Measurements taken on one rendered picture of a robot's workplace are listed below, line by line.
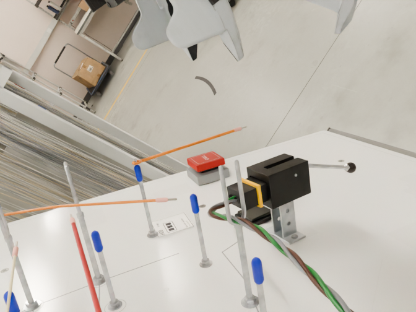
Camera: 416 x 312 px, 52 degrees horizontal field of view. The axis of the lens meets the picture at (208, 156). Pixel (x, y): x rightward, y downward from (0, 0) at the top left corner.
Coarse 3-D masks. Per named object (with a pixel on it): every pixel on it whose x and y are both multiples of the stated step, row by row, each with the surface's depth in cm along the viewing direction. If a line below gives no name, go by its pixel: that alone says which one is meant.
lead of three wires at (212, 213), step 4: (232, 196) 46; (228, 200) 46; (232, 200) 46; (236, 200) 46; (216, 204) 45; (220, 204) 45; (224, 204) 45; (212, 208) 43; (216, 208) 44; (220, 208) 45; (208, 212) 42; (212, 212) 41; (216, 212) 40; (212, 216) 40; (216, 216) 40; (220, 216) 39; (224, 216) 39; (232, 216) 38; (224, 220) 39
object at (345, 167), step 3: (309, 165) 51; (312, 165) 51; (315, 165) 51; (318, 165) 51; (321, 165) 52; (324, 165) 52; (327, 165) 52; (330, 165) 52; (333, 165) 53; (336, 165) 53; (339, 165) 53; (342, 165) 54; (345, 165) 54; (348, 165) 54; (330, 168) 53; (333, 168) 53; (336, 168) 53; (339, 168) 53; (342, 168) 53; (345, 168) 54; (348, 168) 54
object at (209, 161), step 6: (198, 156) 73; (204, 156) 72; (210, 156) 72; (216, 156) 71; (192, 162) 71; (198, 162) 70; (204, 162) 70; (210, 162) 69; (216, 162) 70; (222, 162) 70; (198, 168) 69; (204, 168) 69; (210, 168) 71; (216, 168) 71
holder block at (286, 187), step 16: (272, 160) 49; (288, 160) 50; (304, 160) 48; (256, 176) 48; (272, 176) 46; (288, 176) 47; (304, 176) 48; (272, 192) 46; (288, 192) 47; (304, 192) 48; (272, 208) 47
